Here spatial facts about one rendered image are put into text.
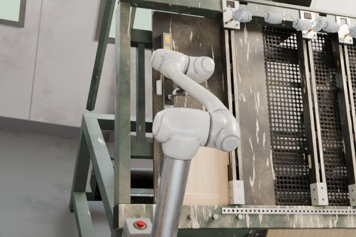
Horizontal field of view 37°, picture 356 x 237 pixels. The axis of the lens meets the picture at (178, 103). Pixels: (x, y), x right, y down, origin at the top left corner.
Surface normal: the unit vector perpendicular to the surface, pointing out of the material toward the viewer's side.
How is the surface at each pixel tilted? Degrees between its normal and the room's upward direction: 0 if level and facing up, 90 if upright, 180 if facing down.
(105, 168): 0
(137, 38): 50
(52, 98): 90
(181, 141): 85
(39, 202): 0
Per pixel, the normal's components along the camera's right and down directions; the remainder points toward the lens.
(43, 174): 0.20, -0.91
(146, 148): 0.34, -0.28
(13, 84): 0.09, 0.38
